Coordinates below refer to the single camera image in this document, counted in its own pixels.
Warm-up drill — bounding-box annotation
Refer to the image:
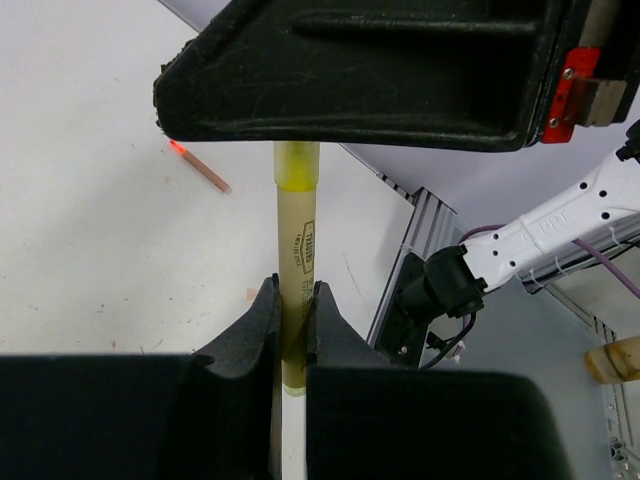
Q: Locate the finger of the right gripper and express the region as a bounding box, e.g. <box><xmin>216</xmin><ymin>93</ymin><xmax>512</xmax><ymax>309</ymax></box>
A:
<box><xmin>153</xmin><ymin>1</ymin><xmax>566</xmax><ymax>152</ymax></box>

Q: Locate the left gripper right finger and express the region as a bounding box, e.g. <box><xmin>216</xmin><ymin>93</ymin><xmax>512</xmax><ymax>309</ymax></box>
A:
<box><xmin>305</xmin><ymin>282</ymin><xmax>572</xmax><ymax>479</ymax></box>

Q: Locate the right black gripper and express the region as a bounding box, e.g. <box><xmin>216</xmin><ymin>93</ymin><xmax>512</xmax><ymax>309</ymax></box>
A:
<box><xmin>540</xmin><ymin>1</ymin><xmax>639</xmax><ymax>144</ymax></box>

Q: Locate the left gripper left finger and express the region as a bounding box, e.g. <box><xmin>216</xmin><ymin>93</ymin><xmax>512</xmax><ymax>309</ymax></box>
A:
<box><xmin>1</xmin><ymin>276</ymin><xmax>280</xmax><ymax>479</ymax></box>

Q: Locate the yellow highlighter pen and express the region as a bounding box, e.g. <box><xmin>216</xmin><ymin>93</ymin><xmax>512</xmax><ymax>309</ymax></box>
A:
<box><xmin>274</xmin><ymin>141</ymin><xmax>320</xmax><ymax>397</ymax></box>

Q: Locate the orange highlighter pen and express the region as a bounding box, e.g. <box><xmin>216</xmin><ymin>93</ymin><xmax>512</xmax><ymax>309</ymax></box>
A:
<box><xmin>169</xmin><ymin>140</ymin><xmax>232</xmax><ymax>195</ymax></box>

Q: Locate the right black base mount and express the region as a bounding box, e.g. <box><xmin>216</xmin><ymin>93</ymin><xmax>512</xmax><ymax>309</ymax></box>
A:
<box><xmin>368</xmin><ymin>252</ymin><xmax>429</xmax><ymax>368</ymax></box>

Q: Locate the aluminium front rail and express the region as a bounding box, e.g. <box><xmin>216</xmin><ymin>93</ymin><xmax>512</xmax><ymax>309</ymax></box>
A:
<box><xmin>367</xmin><ymin>188</ymin><xmax>639</xmax><ymax>371</ymax></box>

